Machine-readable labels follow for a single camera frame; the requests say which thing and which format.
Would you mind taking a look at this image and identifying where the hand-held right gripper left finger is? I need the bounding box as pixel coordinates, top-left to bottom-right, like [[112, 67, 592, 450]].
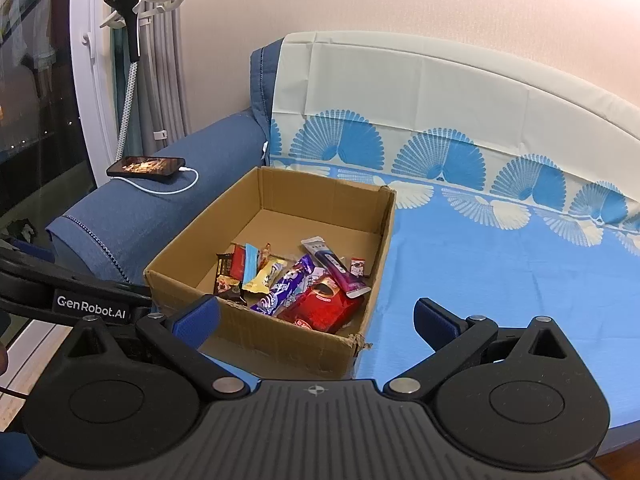
[[60, 294, 251, 402]]

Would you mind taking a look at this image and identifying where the black garment steamer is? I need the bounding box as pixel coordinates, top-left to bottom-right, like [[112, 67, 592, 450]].
[[103, 0, 148, 163]]

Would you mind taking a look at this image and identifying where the black smartphone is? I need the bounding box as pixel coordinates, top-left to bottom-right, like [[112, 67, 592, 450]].
[[106, 156, 187, 183]]

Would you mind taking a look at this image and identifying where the thin red snack bar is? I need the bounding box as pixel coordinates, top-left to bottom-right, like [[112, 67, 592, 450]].
[[231, 244, 248, 281]]

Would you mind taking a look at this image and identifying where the grey curtain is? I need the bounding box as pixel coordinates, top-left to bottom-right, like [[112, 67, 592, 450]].
[[135, 0, 192, 153]]

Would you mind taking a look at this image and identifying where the blue white fan-print cloth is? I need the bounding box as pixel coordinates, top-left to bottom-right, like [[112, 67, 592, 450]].
[[267, 30, 640, 431]]

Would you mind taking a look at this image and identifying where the brown cardboard box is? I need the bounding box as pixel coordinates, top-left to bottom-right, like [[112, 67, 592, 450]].
[[143, 166, 397, 381]]

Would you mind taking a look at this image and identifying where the person's blue clothing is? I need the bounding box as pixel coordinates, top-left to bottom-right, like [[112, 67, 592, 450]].
[[0, 430, 41, 480]]

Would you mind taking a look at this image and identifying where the light blue snack packet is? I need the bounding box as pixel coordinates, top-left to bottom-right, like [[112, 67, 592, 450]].
[[242, 243, 261, 283]]

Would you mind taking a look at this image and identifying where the white charging cable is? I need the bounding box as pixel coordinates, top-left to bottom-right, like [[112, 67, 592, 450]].
[[127, 165, 200, 197]]

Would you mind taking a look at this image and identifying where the long pink snack packet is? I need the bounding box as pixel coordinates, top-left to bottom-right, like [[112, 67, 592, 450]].
[[301, 236, 371, 299]]

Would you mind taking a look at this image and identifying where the yellow snack packet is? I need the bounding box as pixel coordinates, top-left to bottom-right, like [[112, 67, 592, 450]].
[[242, 256, 286, 295]]

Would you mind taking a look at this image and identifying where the large red snack packet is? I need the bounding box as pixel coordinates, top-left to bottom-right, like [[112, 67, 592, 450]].
[[275, 272, 368, 335]]

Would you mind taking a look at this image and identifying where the dark glass window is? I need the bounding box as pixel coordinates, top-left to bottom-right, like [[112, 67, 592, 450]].
[[0, 0, 96, 221]]

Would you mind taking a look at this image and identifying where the dark brown snack packet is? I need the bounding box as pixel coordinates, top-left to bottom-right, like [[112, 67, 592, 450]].
[[214, 252, 246, 301]]

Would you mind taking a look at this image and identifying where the white door frame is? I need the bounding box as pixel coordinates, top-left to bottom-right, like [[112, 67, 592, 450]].
[[67, 0, 123, 181]]

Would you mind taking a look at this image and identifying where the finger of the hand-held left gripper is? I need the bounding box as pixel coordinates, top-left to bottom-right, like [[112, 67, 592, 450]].
[[62, 270, 153, 311]]

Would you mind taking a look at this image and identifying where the purple snack packet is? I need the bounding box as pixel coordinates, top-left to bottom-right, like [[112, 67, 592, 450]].
[[250, 255, 326, 317]]

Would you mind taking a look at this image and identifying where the blue fabric sofa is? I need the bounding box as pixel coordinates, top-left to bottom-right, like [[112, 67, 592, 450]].
[[45, 35, 286, 286]]

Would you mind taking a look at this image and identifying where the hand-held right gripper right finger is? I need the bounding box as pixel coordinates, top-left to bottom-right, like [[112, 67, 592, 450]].
[[382, 297, 581, 401]]

